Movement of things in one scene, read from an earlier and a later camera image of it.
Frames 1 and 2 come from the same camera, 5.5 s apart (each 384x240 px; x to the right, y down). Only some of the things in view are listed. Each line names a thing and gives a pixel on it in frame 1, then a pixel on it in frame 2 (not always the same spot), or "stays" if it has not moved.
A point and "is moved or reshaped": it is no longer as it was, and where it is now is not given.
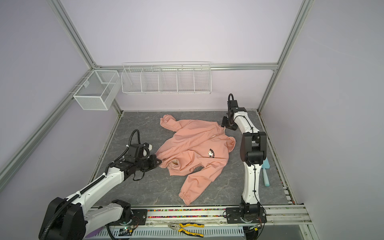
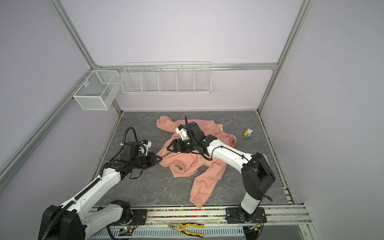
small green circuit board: [125, 231] stays
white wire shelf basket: [166, 78] stays
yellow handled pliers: [178, 226] stays
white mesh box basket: [98, 90] stays
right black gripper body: [228, 124] → [188, 146]
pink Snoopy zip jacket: [197, 144] is moved or reshaped
